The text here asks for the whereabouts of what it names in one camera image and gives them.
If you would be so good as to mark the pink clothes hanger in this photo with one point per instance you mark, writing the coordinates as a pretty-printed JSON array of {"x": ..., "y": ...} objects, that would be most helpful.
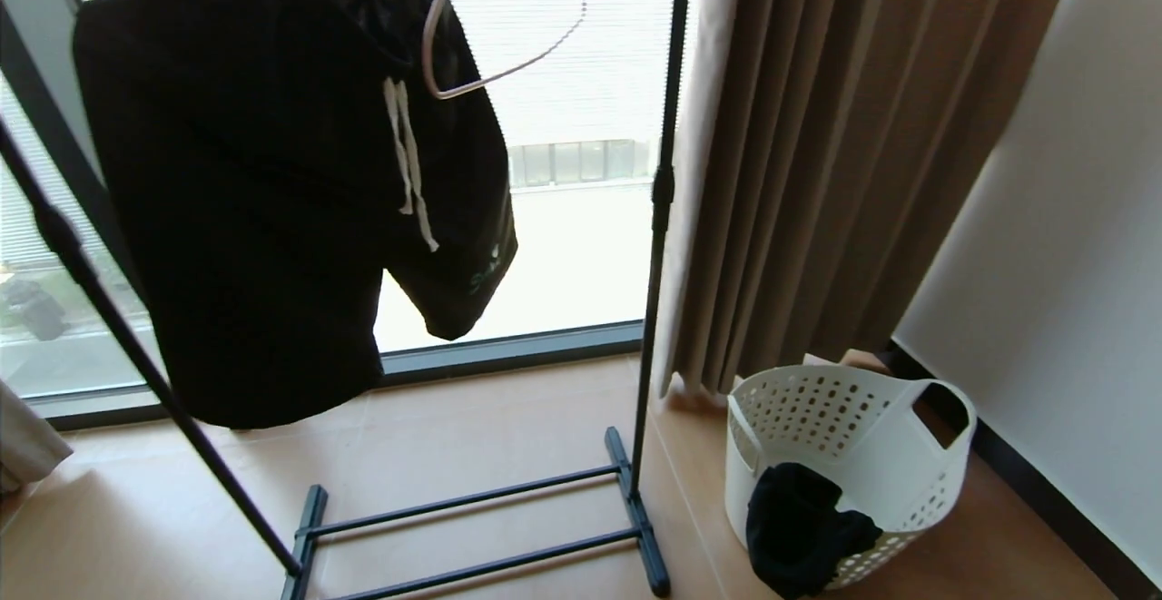
[{"x": 508, "y": 69}]

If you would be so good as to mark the black garment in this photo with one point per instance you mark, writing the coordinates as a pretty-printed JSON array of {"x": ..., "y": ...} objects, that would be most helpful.
[
  {"x": 799, "y": 527},
  {"x": 254, "y": 219}
]

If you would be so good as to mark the black clothes rack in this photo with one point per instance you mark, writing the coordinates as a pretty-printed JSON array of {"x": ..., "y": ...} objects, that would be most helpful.
[{"x": 649, "y": 309}]

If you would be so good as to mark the white laundry basket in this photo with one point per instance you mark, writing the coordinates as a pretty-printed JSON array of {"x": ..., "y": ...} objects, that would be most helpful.
[{"x": 871, "y": 455}]

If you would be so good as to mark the window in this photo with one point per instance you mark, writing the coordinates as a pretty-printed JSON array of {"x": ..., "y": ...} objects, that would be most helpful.
[{"x": 581, "y": 246}]

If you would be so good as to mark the brown curtain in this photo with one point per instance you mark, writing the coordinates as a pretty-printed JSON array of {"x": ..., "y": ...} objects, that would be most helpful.
[
  {"x": 27, "y": 446},
  {"x": 817, "y": 128}
]

